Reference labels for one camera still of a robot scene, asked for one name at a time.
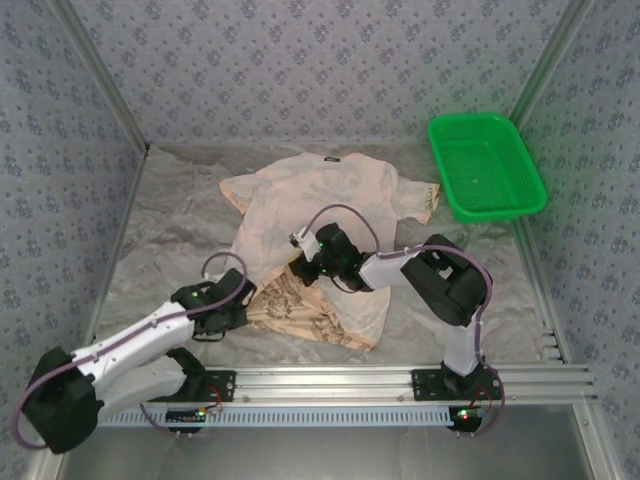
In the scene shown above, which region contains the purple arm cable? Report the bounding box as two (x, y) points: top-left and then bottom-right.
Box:
(12, 251), (247, 451)
(308, 203), (507, 439)

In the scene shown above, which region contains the aluminium mounting rail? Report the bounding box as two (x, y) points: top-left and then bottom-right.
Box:
(94, 365), (599, 404)

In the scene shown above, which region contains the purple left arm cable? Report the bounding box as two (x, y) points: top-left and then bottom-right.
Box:
(12, 251), (247, 451)

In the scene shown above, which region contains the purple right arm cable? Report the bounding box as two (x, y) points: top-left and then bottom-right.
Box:
(308, 203), (507, 439)

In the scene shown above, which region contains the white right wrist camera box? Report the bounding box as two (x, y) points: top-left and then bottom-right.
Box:
(288, 227), (322, 262)

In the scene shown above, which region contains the peach printed t-shirt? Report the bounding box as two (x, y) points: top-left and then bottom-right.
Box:
(218, 152), (441, 353)

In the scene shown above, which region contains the green plastic basket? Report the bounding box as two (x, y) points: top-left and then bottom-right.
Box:
(427, 113), (549, 224)

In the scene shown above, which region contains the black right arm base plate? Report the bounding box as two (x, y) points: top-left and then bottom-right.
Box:
(410, 368), (504, 402)

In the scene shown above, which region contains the aluminium frame post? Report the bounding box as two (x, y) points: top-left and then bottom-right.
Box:
(24, 439), (76, 480)
(572, 403), (621, 480)
(52, 0), (151, 154)
(494, 0), (596, 151)

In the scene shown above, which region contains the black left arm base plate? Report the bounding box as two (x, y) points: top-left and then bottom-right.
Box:
(164, 369), (237, 403)

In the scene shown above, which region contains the grey metal sheet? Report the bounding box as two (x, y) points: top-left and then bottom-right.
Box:
(54, 425), (596, 480)

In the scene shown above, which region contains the grey slotted cable duct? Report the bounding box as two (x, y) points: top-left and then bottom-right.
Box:
(97, 405), (456, 427)

